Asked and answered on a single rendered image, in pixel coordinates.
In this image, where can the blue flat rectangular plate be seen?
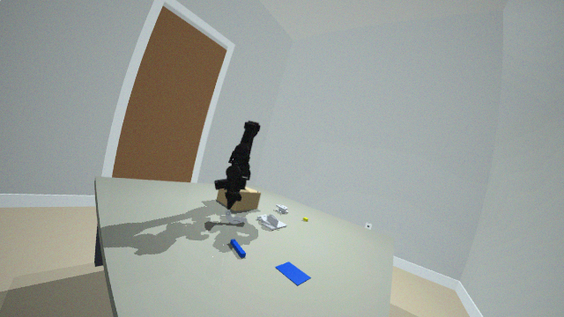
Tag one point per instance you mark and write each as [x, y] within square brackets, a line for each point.
[293, 273]

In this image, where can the blue flat bar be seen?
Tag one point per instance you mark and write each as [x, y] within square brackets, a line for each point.
[236, 246]

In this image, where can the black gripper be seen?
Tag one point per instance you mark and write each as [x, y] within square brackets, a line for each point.
[232, 194]

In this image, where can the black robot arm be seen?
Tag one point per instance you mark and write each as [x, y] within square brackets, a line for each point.
[240, 164]

